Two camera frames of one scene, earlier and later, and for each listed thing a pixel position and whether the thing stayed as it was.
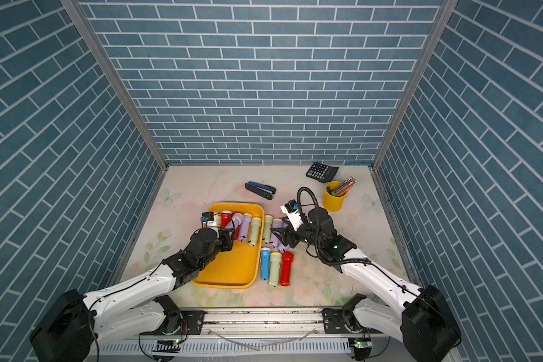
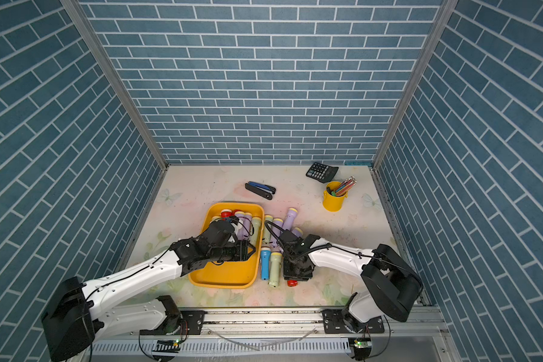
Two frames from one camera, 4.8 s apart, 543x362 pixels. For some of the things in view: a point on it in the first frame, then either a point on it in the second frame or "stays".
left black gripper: (225, 237) → (242, 250)
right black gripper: (289, 232) → (288, 274)
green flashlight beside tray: (268, 228) stays
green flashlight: (256, 231) stays
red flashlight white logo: (225, 215) stays
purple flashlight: (245, 227) stays
